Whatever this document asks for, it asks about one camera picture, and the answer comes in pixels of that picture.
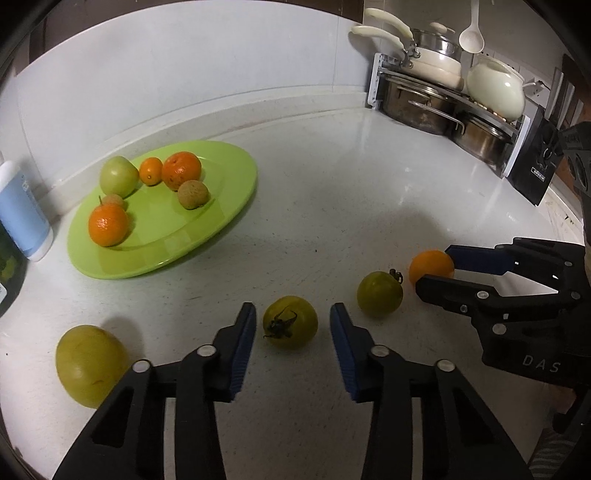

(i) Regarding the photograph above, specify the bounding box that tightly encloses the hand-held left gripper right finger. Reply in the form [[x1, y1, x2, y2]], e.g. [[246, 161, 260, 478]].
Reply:
[[329, 302, 536, 480]]

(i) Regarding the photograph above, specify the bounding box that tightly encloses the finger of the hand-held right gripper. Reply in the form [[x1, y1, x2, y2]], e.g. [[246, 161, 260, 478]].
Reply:
[[414, 274, 583, 326], [444, 237, 586, 296]]

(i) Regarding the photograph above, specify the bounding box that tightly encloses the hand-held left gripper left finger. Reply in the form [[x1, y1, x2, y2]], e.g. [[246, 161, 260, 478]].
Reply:
[[52, 302, 257, 480]]

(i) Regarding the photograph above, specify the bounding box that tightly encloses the small orange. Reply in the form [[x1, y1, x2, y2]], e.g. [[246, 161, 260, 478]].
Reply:
[[139, 157, 164, 186], [409, 250, 455, 289]]

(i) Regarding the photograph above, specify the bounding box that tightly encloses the green tomato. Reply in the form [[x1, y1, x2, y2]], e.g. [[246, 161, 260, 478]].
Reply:
[[263, 296, 319, 350], [356, 268, 404, 319]]

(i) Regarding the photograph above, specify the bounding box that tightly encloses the green plate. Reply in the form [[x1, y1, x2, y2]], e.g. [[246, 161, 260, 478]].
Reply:
[[67, 140, 258, 280]]

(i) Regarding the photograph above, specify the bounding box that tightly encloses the brown kiwi fruit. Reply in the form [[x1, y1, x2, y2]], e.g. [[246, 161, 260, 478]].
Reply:
[[178, 180, 211, 210]]

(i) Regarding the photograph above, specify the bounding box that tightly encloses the yellow-green round fruit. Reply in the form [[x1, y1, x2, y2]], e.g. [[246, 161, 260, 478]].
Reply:
[[56, 324, 131, 409]]

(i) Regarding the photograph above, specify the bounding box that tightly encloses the orange with stem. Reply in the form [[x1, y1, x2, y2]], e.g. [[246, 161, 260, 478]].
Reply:
[[88, 196, 130, 247]]

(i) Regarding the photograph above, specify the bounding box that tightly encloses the large orange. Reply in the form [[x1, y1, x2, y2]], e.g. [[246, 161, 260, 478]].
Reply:
[[161, 151, 203, 193]]

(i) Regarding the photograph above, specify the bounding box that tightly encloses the green apple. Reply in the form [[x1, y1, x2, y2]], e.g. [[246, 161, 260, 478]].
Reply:
[[100, 156, 140, 196]]

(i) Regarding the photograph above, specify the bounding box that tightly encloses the black knife block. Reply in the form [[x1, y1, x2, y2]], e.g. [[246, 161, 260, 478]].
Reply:
[[506, 104, 567, 208]]

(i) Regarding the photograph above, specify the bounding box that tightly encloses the wide steel pot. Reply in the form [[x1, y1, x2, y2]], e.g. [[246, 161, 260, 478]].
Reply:
[[380, 76, 465, 136]]

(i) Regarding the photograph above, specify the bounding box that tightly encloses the cream ceramic pot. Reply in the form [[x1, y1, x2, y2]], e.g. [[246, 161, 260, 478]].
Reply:
[[466, 56, 537, 120]]

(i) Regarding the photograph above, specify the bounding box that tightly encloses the brown board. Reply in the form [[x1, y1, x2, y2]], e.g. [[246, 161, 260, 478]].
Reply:
[[560, 54, 591, 126]]

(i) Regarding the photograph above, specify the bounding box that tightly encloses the metal pot rack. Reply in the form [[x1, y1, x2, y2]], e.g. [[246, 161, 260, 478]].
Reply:
[[366, 51, 532, 179]]

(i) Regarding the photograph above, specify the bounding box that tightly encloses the white ladle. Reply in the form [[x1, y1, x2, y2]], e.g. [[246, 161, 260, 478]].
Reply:
[[458, 0, 485, 54]]

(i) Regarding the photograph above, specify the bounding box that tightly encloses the steel pot with lid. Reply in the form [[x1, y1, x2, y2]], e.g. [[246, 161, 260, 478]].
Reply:
[[410, 21, 463, 60]]

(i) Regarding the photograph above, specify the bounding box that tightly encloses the green dish soap bottle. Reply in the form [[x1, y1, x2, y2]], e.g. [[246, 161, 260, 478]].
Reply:
[[0, 225, 29, 319]]

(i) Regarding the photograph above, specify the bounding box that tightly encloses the white pump bottle blue label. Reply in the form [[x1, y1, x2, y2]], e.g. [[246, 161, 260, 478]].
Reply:
[[0, 160, 53, 263]]

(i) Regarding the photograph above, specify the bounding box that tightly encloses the cream pan with handle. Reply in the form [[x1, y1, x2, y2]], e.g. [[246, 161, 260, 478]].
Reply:
[[363, 8, 462, 70], [351, 25, 464, 86]]

